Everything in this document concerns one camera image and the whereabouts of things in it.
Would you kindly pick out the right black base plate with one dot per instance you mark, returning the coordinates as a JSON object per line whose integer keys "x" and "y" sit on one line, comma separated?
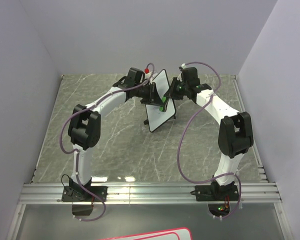
{"x": 213, "y": 193}

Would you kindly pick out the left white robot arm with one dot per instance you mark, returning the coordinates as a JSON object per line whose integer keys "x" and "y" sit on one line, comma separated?
{"x": 84, "y": 125}

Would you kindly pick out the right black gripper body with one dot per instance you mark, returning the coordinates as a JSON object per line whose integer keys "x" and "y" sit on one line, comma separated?
{"x": 179, "y": 91}

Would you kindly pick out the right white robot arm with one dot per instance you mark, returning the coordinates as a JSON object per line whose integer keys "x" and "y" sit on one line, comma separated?
{"x": 235, "y": 135}

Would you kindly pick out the pink bordered white board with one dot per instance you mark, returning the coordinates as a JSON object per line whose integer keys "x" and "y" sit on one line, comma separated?
{"x": 181, "y": 233}

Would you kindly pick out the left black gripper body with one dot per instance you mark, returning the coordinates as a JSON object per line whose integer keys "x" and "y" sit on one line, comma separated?
{"x": 144, "y": 92}

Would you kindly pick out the small white whiteboard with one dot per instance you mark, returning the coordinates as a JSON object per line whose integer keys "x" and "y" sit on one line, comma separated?
{"x": 155, "y": 117}

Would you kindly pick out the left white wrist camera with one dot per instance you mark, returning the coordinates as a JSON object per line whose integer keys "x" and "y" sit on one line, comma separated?
{"x": 151, "y": 74}

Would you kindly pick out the aluminium mounting rail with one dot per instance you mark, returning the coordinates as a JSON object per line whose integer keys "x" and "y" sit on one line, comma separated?
{"x": 119, "y": 193}

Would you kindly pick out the green whiteboard eraser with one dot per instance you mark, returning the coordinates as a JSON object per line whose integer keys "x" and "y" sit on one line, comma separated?
{"x": 163, "y": 106}

